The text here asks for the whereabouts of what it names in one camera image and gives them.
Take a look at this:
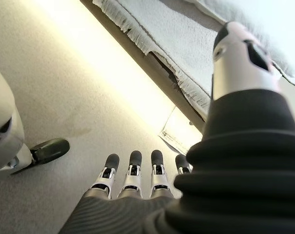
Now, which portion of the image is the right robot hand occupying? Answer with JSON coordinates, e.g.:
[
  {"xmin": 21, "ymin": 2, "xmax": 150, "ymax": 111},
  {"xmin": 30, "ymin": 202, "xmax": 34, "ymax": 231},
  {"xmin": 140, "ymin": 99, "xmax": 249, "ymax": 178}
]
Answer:
[{"xmin": 59, "ymin": 21, "xmax": 295, "ymax": 234}]

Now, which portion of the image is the white duvet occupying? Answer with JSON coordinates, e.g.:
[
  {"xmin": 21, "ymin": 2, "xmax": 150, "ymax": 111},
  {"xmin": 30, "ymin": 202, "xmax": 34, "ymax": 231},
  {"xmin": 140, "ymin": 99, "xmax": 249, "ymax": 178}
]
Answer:
[{"xmin": 186, "ymin": 0, "xmax": 295, "ymax": 88}]

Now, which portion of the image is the printed paper sheet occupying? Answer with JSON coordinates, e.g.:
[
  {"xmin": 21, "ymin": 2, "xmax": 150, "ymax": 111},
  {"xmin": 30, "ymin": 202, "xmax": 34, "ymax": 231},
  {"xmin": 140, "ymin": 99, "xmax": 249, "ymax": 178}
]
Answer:
[{"xmin": 158, "ymin": 107, "xmax": 204, "ymax": 156}]

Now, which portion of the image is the dark right robot foot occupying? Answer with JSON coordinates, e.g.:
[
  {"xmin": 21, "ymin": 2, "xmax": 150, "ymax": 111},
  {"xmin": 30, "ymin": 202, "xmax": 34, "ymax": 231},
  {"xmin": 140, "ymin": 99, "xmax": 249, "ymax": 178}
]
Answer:
[{"xmin": 11, "ymin": 138, "xmax": 71, "ymax": 175}]

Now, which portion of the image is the silver right robot leg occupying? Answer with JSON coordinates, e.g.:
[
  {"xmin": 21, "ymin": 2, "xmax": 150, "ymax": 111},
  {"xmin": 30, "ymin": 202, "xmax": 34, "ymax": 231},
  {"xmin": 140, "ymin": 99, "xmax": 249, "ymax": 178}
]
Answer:
[{"xmin": 0, "ymin": 58, "xmax": 33, "ymax": 174}]

